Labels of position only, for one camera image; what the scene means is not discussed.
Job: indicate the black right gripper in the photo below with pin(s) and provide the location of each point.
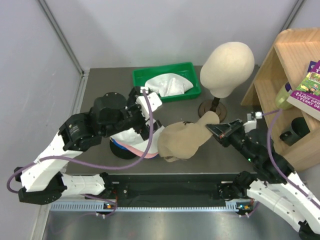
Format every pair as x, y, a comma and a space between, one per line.
220, 130

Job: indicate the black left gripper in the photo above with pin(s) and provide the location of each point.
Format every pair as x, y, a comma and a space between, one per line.
142, 128

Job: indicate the white cap black logo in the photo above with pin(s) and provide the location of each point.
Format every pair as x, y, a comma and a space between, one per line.
140, 141

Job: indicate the blue cap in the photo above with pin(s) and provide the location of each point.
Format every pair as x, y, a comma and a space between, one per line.
135, 151

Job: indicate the white grey cap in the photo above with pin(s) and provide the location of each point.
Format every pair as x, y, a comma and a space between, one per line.
169, 84

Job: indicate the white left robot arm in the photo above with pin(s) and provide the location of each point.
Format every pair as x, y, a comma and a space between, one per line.
43, 181

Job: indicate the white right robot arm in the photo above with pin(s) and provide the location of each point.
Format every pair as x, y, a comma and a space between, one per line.
275, 183

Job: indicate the dark wooden stand base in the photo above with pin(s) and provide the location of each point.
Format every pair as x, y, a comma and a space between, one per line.
213, 105

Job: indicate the cream mannequin head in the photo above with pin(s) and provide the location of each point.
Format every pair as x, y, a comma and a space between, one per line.
228, 66

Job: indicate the yellow mug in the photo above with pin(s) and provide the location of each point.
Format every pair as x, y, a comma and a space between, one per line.
282, 96

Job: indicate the green plastic tray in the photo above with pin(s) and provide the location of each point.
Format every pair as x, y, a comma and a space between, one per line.
185, 69

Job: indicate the dark green mug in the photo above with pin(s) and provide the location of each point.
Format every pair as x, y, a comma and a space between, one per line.
297, 129

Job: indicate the purple paperback book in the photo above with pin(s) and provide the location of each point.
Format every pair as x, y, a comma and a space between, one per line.
306, 96

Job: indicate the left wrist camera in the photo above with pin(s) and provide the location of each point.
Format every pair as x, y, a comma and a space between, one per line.
148, 100

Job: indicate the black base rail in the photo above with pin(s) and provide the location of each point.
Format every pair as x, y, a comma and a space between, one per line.
172, 190

